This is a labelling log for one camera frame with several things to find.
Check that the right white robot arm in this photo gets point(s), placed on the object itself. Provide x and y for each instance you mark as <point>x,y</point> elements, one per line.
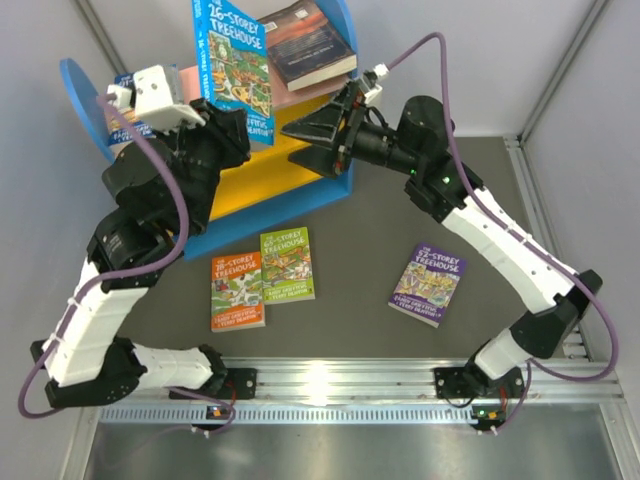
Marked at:
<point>556,296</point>

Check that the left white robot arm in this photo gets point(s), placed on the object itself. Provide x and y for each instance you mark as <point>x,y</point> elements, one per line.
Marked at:
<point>87,362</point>

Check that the orange 78-storey treehouse book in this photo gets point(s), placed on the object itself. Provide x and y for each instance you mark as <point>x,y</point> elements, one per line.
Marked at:
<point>237,293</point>

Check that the colourful wooden bookshelf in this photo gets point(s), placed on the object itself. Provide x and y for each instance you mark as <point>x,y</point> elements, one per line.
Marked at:
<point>266,191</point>

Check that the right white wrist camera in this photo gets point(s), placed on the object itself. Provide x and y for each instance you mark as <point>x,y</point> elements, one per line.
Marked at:
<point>369,84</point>

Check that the aluminium mounting rail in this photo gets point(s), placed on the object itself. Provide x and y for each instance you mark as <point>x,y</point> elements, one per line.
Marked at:
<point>324,382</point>

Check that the perforated cable tray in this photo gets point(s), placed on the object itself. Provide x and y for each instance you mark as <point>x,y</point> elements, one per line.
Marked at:
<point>245,414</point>

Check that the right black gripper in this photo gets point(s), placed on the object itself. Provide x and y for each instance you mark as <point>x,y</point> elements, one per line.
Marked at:
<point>324,124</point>

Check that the light blue 26-storey book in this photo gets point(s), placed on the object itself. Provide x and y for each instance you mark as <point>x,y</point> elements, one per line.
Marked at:
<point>231,54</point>

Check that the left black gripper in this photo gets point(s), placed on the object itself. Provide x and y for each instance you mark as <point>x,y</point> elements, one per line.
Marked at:
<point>226,128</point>

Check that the purple 52-storey treehouse book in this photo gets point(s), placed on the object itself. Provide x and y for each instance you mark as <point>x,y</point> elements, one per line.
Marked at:
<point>427,284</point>

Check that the dark two cities book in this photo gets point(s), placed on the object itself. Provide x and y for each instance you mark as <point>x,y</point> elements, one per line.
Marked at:
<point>304,46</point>

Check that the lime 65-storey treehouse book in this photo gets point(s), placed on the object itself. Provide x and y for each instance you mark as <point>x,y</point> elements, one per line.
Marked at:
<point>287,273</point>

